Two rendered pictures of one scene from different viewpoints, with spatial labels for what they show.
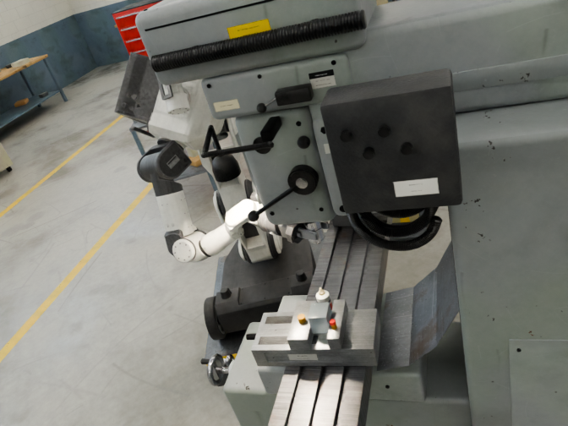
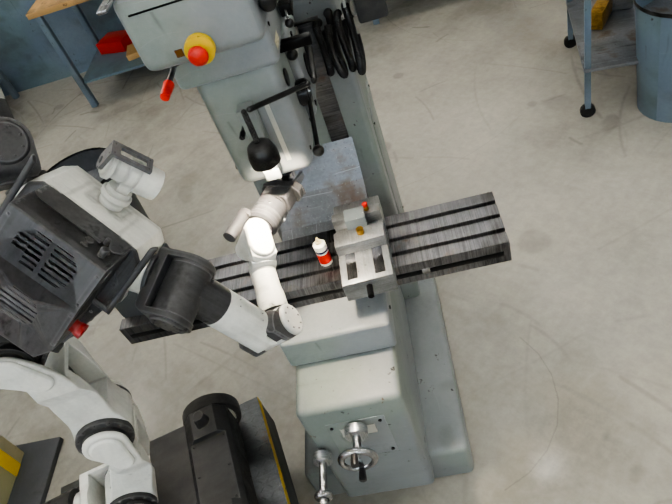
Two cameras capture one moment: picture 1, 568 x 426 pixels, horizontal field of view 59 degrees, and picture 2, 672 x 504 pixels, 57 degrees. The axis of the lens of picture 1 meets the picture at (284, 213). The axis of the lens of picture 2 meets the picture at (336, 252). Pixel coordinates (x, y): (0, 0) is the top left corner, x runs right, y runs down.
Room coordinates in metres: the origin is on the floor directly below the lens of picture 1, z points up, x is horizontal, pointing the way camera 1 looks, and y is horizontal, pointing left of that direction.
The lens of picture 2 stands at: (1.39, 1.35, 2.25)
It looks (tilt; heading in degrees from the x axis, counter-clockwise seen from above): 43 degrees down; 259
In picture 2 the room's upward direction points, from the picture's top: 22 degrees counter-clockwise
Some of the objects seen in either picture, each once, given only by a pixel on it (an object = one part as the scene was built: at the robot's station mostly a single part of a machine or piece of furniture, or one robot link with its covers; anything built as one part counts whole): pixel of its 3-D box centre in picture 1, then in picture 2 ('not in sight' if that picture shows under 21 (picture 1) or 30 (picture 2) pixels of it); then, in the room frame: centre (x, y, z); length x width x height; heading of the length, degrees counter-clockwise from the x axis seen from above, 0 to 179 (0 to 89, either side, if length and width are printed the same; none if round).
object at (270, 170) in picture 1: (294, 153); (259, 108); (1.16, -0.07, 1.47); 0.21 x 0.19 x 0.32; 156
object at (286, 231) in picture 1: (289, 223); (276, 203); (1.23, -0.01, 1.23); 0.13 x 0.12 x 0.10; 131
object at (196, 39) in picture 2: not in sight; (199, 49); (1.26, 0.14, 1.76); 0.06 x 0.02 x 0.06; 156
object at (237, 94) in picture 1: (287, 71); (228, 25); (1.15, -0.11, 1.68); 0.34 x 0.24 x 0.10; 66
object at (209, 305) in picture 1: (215, 317); not in sight; (1.81, 0.45, 0.50); 0.20 x 0.05 x 0.20; 173
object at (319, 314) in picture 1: (320, 318); (356, 220); (1.04, -0.01, 1.03); 0.06 x 0.05 x 0.06; 158
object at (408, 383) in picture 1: (346, 342); (335, 285); (1.16, -0.07, 0.77); 0.50 x 0.35 x 0.12; 66
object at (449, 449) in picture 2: not in sight; (376, 342); (1.06, -0.30, 0.10); 1.20 x 0.60 x 0.20; 66
